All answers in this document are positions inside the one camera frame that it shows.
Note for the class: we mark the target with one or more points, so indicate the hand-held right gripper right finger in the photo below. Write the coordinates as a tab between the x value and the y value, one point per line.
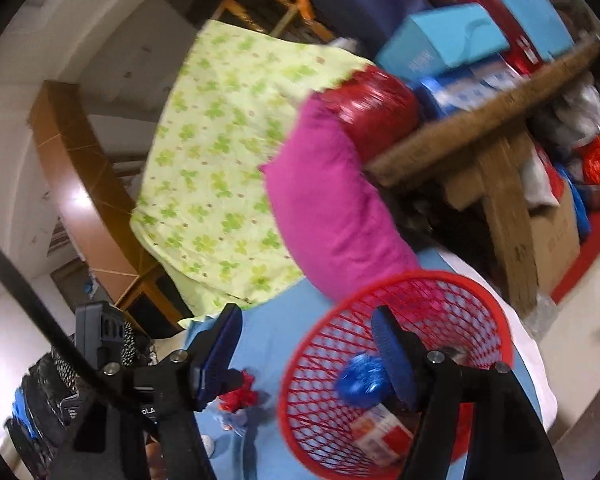
395	360

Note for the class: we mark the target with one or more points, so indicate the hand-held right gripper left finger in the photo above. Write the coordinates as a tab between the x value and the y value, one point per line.
220	355

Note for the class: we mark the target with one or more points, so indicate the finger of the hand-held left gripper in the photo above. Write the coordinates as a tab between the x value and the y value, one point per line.
232	380

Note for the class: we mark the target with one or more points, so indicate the red wrapper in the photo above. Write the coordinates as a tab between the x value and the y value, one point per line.
240	396

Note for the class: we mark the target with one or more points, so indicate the clear plastic wrapper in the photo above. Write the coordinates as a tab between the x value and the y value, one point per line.
231	419

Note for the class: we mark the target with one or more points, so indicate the white tissue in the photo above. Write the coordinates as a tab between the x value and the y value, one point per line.
207	444

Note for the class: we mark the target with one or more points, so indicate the red plastic mesh basket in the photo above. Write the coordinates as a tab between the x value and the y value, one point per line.
420	275

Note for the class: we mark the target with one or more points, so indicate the black dotted cloth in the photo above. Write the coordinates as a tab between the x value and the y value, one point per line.
125	342

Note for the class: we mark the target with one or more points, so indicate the blue crumpled wrapper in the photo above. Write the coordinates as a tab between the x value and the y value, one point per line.
357	377

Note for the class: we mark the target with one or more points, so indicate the blue towel blanket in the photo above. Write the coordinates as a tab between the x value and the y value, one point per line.
265	350

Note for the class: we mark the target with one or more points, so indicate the red white carton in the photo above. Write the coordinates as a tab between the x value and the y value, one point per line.
380	432

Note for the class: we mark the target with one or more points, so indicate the clear plastic bag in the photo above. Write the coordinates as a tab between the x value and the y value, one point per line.
540	312

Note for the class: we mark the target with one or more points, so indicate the brown wooden pillar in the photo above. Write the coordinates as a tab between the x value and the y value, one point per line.
80	170

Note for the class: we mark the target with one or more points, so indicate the pink pillow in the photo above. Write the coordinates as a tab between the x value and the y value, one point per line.
330	200

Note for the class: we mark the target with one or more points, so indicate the green clover quilt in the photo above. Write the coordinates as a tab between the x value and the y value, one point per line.
205	160

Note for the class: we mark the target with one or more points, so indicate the plain cardboard box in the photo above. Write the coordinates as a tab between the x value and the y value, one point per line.
555	245

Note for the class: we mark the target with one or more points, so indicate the wooden bench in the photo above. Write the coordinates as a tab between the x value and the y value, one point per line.
505	195

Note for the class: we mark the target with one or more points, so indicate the white red plastic bag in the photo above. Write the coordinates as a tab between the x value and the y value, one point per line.
537	180

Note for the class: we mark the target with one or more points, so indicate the blue plastic bag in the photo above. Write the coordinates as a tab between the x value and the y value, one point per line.
577	205

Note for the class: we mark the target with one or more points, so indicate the blue white packet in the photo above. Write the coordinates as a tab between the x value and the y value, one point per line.
460	92

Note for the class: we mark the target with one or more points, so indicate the small red plastic bag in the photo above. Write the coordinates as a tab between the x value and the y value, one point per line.
597	160

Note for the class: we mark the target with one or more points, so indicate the light blue cardboard box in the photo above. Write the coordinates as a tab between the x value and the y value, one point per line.
430	40

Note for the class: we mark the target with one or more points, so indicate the light blue storage bin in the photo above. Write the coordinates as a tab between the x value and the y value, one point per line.
525	5

